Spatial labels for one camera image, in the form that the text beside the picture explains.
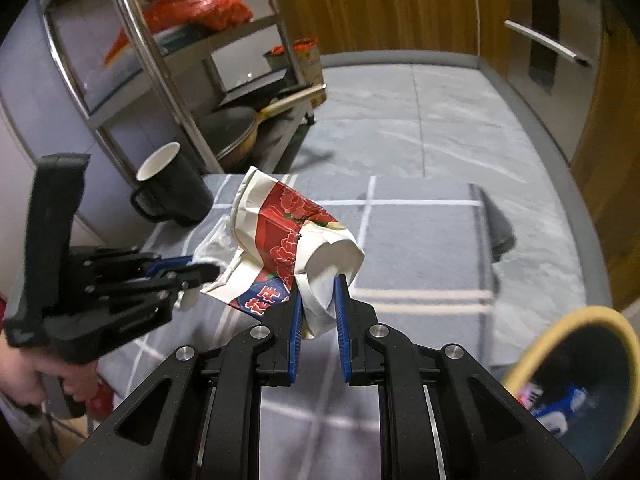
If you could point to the black induction cooker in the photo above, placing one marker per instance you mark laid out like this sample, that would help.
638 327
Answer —
250 87

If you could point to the teal bin with yellow rim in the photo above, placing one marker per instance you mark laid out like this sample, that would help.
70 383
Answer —
600 360

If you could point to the white tissue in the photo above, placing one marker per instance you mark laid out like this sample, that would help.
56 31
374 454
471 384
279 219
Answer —
215 245

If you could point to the metal shelf rack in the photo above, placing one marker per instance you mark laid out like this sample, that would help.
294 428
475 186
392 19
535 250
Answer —
145 60

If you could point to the crushed red white paper cup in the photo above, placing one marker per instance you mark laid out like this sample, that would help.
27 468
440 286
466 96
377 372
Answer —
285 225

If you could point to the tall wooden cabinet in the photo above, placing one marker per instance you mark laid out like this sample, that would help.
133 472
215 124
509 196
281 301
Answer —
615 160

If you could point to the steel built-in oven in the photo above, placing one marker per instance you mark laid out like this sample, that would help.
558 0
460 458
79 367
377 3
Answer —
540 60

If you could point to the red lid can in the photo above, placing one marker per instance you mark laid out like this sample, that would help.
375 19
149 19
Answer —
309 70

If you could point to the wooden kitchen cabinets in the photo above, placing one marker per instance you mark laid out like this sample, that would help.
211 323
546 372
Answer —
375 10

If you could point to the black mug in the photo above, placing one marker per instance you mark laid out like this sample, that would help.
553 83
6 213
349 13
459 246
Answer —
175 190

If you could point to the red plastic bag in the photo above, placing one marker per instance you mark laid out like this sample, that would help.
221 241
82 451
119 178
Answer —
215 10

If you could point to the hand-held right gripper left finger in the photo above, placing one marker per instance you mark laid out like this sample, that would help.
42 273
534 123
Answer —
296 340

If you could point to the grey checked blanket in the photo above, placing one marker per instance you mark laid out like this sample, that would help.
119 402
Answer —
415 260

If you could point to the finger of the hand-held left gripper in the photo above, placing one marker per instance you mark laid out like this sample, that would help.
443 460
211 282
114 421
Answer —
165 282
172 262

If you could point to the person's left hand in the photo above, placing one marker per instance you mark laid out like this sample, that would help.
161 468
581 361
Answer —
20 380

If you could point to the clear silver plastic wrapper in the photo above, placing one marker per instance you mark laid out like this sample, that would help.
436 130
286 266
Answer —
530 395

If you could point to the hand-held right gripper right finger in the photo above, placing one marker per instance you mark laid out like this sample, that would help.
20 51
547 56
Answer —
342 340

